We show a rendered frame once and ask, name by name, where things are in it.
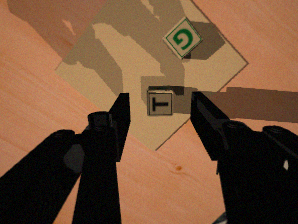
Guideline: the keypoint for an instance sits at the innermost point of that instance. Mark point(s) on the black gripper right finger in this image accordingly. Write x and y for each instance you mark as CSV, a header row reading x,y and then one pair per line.
x,y
251,191

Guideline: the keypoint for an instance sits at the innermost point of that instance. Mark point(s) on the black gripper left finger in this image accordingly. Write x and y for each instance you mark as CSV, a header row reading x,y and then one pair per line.
x,y
31,191

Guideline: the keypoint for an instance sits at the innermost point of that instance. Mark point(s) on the tan flat mat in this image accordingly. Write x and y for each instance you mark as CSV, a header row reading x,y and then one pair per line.
x,y
121,51

